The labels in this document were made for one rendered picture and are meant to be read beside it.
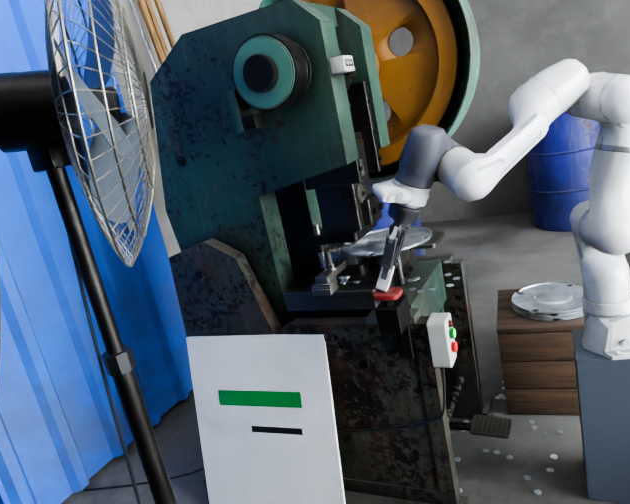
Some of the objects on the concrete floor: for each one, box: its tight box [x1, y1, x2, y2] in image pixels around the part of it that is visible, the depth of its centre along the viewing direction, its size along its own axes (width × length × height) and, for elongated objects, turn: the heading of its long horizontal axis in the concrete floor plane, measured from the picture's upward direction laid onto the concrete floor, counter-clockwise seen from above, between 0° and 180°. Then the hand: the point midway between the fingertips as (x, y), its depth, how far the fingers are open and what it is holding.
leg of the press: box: [415, 253, 492, 419], centre depth 210 cm, size 92×12×90 cm, turn 102°
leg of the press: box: [169, 238, 468, 504], centre depth 165 cm, size 92×12×90 cm, turn 102°
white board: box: [186, 334, 346, 504], centre depth 168 cm, size 14×50×59 cm, turn 106°
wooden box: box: [497, 284, 584, 415], centre depth 202 cm, size 40×38×35 cm
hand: (385, 277), depth 134 cm, fingers closed
